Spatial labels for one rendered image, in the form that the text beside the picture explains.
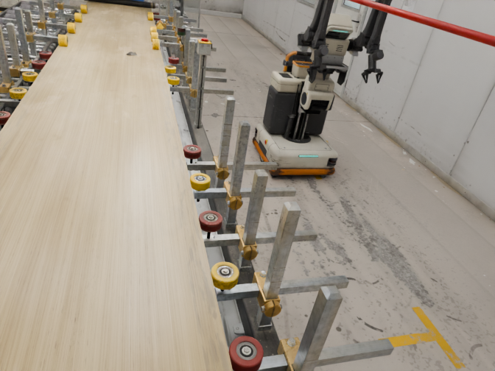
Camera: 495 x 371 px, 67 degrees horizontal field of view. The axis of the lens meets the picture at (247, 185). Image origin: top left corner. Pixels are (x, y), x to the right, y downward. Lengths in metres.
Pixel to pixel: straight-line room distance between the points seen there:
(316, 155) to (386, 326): 1.59
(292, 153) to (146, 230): 2.22
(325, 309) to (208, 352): 0.29
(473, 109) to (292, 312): 2.70
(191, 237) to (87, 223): 0.32
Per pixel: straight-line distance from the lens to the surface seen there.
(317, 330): 0.85
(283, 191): 1.59
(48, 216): 1.31
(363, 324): 2.35
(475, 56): 4.21
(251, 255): 1.31
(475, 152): 4.07
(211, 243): 1.33
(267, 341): 1.22
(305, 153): 3.32
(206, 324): 0.97
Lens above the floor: 1.68
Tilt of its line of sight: 32 degrees down
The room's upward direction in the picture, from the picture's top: 10 degrees clockwise
